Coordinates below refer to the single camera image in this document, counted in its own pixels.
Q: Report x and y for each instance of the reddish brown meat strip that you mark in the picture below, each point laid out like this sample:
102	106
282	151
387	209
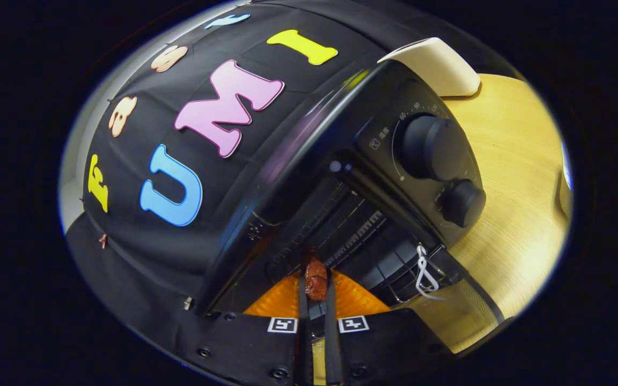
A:
316	281

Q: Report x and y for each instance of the silver cloth clip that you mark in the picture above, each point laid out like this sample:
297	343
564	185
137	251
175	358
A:
187	304

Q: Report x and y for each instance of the copper cloth clip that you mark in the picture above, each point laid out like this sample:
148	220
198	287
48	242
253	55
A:
103	241

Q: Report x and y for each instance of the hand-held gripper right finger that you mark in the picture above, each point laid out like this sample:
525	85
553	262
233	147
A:
384	343

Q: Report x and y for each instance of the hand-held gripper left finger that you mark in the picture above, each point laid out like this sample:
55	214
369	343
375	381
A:
255	343

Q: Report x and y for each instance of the white pop-up toaster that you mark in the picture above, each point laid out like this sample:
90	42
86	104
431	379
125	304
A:
438	67

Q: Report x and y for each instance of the black backdrop cloth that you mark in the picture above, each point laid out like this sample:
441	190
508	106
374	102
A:
126	161

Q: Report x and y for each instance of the black toaster oven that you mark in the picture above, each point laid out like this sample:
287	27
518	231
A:
341	123

